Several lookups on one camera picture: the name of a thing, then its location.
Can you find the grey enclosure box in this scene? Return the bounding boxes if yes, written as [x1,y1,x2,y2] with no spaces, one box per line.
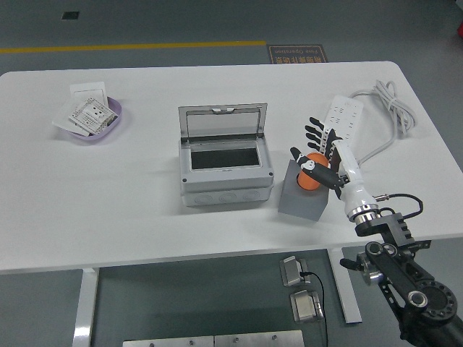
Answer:
[177,102,275,207]

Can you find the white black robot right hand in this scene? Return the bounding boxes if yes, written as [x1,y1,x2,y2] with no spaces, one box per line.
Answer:
[290,116,379,218]

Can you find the black pedal cable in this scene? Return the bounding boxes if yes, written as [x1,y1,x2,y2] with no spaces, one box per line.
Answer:
[300,270,329,347]

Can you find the white power strip cord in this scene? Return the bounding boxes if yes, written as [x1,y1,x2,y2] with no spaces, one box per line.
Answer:
[349,80,417,169]

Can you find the grey cube with round hole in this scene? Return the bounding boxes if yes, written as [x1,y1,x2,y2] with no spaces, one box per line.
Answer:
[277,157,331,223]

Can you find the brown floor sign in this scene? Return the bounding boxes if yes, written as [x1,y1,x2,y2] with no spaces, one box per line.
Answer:
[266,44,328,65]

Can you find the grey metal base plate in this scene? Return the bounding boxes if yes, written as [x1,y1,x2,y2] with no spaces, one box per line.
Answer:
[122,335,215,347]
[213,329,305,347]

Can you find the plain white switch plate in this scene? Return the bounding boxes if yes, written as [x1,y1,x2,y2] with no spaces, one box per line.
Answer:
[69,82,109,108]

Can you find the silver foot pedal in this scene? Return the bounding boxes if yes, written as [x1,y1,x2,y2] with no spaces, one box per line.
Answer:
[289,288,326,324]
[279,255,310,288]

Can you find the purple plastic tray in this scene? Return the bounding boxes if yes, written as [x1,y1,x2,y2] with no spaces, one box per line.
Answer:
[59,96,123,145]

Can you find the white printed socket panel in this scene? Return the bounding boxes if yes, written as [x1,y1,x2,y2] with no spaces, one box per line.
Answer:
[67,96,119,137]

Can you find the white table leg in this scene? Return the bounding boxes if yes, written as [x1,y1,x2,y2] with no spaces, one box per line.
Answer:
[71,267,100,347]
[328,247,362,325]

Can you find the white flat wall plate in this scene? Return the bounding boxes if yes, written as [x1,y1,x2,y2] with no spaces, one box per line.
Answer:
[51,98,91,137]

